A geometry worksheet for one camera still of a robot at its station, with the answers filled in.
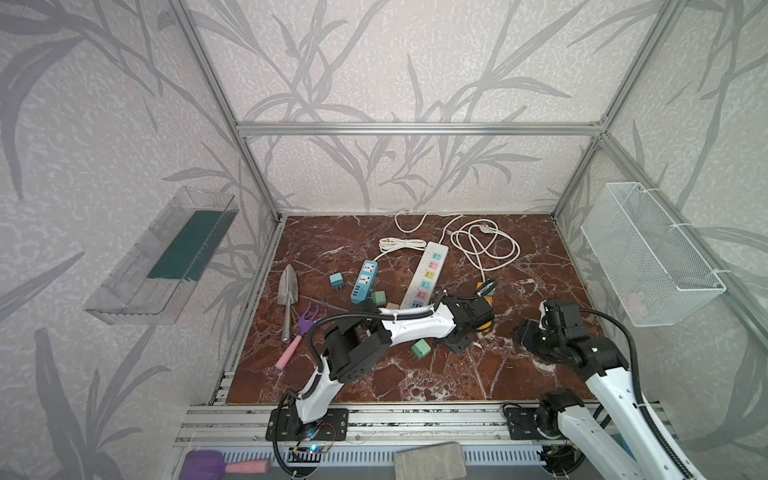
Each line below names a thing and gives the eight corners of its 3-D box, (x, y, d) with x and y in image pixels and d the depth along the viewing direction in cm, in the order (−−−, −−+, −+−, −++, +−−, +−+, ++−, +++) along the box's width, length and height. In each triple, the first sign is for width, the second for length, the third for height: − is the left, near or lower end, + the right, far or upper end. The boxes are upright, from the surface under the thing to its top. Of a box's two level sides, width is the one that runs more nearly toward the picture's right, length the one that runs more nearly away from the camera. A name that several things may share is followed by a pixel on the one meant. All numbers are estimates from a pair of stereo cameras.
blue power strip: (350, 302, 98) (349, 297, 96) (365, 263, 108) (365, 259, 106) (365, 306, 97) (364, 301, 95) (380, 266, 107) (379, 262, 105)
